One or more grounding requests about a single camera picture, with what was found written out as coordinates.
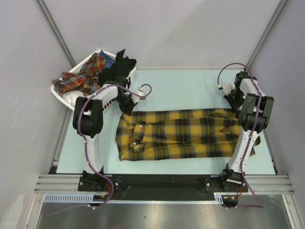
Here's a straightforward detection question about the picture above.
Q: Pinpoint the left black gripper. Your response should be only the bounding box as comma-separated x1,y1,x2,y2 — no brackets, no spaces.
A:
113,94,137,116

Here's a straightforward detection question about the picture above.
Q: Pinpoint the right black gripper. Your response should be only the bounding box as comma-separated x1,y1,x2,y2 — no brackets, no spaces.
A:
223,88,244,112

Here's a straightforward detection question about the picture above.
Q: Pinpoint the yellow plaid long sleeve shirt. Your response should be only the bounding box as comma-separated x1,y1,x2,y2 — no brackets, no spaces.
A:
115,108,261,162

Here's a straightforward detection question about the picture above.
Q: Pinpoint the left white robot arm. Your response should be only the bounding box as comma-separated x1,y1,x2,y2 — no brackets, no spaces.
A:
72,76,146,191

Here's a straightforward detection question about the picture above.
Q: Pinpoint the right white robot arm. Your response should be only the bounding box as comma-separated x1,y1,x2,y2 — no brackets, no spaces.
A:
219,71,274,192

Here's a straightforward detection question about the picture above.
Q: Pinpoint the black shirt in basket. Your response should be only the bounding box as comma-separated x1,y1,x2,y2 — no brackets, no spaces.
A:
98,49,137,86

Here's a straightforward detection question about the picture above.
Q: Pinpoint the blue shirt in basket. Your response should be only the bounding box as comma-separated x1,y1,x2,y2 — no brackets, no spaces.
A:
100,50,115,70

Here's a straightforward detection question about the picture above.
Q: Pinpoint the red plaid shirt in basket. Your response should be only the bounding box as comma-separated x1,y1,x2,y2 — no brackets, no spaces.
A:
52,53,107,96

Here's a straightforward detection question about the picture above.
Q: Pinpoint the white shirt in basket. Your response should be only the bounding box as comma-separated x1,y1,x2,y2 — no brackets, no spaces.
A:
62,91,83,107

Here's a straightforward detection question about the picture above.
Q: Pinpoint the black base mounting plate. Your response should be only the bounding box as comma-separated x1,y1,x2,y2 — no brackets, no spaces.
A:
78,173,249,201

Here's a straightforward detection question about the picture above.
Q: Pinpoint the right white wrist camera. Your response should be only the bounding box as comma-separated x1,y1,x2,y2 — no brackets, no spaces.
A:
218,83,234,95

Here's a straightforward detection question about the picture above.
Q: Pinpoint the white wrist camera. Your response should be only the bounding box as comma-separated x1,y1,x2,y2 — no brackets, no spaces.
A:
134,88,146,102
218,83,234,95

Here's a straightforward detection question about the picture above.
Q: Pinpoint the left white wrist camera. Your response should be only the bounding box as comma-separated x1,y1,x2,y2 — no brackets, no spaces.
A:
134,88,146,102

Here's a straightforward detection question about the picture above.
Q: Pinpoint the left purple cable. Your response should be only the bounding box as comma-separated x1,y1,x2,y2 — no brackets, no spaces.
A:
49,83,153,211

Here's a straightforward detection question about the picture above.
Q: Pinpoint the white slotted cable duct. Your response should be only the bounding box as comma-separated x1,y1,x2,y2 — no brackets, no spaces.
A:
44,193,223,204

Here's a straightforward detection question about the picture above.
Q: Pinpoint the right corner aluminium post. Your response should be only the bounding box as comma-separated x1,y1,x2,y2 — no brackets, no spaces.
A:
247,0,288,67

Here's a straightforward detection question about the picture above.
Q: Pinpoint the corner aluminium post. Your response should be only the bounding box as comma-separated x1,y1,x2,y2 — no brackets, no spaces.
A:
247,0,288,67
35,0,76,67

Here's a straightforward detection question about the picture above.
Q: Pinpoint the aluminium frame rail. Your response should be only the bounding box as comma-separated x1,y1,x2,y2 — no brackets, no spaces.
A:
35,174,295,195

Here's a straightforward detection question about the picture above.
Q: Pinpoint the left corner aluminium post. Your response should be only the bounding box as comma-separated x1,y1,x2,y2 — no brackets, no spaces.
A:
35,0,76,67

